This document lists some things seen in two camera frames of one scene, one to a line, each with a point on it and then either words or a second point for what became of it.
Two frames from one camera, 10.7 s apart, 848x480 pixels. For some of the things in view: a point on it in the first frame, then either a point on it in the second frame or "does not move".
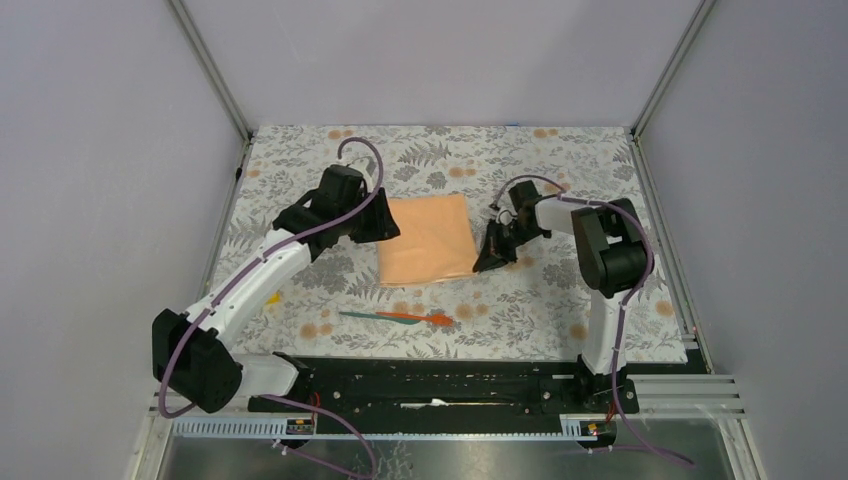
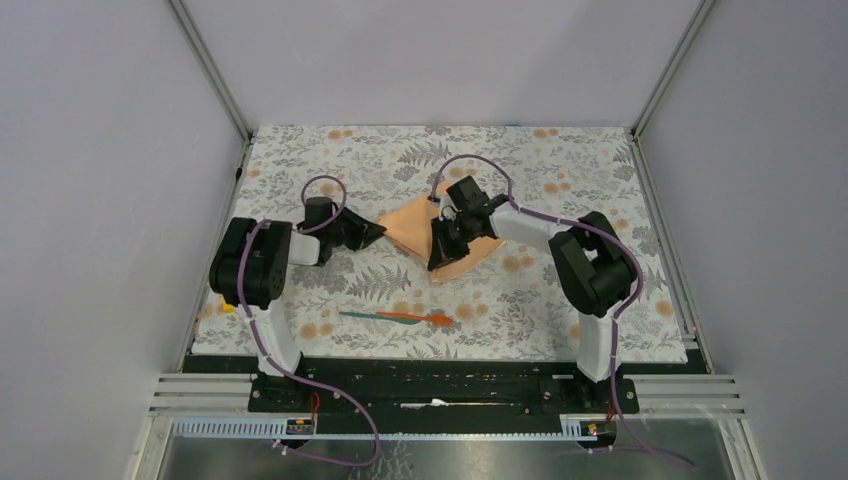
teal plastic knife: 396,319 does not move
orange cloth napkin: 435,242 does not move
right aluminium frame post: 696,26 does not move
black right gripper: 493,254 → 442,252
